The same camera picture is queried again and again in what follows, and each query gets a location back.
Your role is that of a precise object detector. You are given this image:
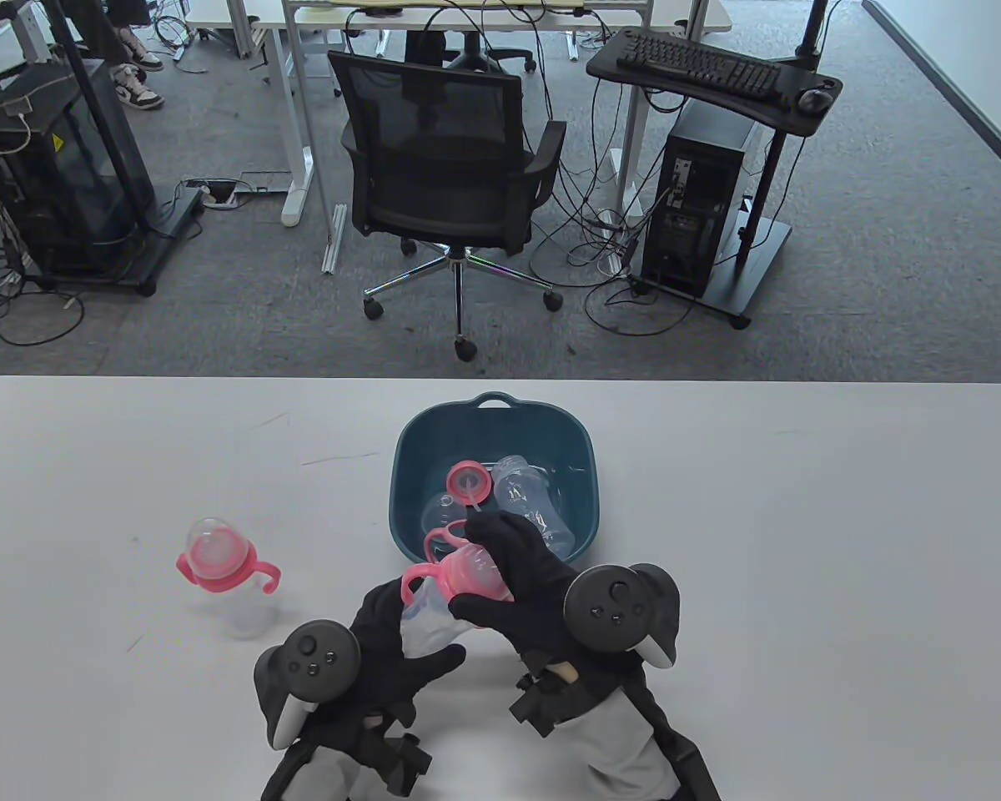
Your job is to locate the person's right hand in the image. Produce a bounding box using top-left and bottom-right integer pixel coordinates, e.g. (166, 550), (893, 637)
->
(449, 511), (591, 670)

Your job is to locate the white standing desk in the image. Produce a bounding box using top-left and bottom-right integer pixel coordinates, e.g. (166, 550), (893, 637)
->
(185, 0), (733, 229)

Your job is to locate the black white power strip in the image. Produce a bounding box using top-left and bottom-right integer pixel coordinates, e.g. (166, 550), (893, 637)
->
(185, 178), (255, 209)

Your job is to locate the black mesh office chair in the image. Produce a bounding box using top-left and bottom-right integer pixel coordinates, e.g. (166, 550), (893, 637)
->
(327, 48), (568, 362)

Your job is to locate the aluminium profile bar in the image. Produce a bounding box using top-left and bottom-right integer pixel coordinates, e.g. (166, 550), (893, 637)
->
(322, 203), (350, 275)

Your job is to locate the black equipment cabinet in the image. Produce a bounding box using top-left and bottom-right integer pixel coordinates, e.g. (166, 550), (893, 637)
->
(0, 60), (138, 272)

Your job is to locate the person's left hand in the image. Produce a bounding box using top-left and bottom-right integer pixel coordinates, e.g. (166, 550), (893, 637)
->
(315, 580), (468, 737)

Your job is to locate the black keyboard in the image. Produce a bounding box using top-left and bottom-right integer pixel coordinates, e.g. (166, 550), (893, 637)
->
(616, 32), (783, 105)

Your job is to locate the clear plastic baby bottle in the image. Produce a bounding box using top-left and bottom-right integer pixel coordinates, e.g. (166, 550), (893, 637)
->
(490, 455), (576, 560)
(175, 517), (283, 641)
(400, 542), (518, 660)

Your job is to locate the teal plastic basin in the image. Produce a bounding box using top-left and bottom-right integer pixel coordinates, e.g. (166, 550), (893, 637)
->
(390, 390), (601, 577)

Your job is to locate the tangle of black cables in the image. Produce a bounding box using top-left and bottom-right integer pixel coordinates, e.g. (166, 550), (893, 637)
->
(530, 125), (702, 339)
(0, 242), (86, 347)

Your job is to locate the black office chair base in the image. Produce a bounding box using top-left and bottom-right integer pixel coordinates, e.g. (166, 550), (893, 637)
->
(405, 29), (539, 74)

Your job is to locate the black rolling workstation cart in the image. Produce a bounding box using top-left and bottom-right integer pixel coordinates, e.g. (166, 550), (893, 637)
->
(586, 0), (845, 330)

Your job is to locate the black wheeled stand with pole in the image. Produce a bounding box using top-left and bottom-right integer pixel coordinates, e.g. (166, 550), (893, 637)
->
(17, 0), (207, 299)

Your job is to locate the black adapter box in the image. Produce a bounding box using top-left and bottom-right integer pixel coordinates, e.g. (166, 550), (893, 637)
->
(259, 747), (301, 801)
(651, 701), (722, 801)

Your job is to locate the pink bottle nipple collar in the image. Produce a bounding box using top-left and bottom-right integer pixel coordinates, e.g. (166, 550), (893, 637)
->
(445, 459), (493, 510)

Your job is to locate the black white VR controller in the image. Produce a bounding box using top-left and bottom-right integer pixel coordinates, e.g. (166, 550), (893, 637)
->
(563, 563), (682, 668)
(253, 619), (362, 750)

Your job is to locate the black computer tower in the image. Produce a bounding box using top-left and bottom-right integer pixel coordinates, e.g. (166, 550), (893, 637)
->
(641, 100), (760, 300)

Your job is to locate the pink bottle handle ring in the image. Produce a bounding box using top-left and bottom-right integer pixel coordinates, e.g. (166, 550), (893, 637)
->
(424, 519), (476, 564)

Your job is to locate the clear dome bottle cap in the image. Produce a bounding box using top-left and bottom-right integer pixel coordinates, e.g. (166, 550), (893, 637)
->
(421, 492), (468, 539)

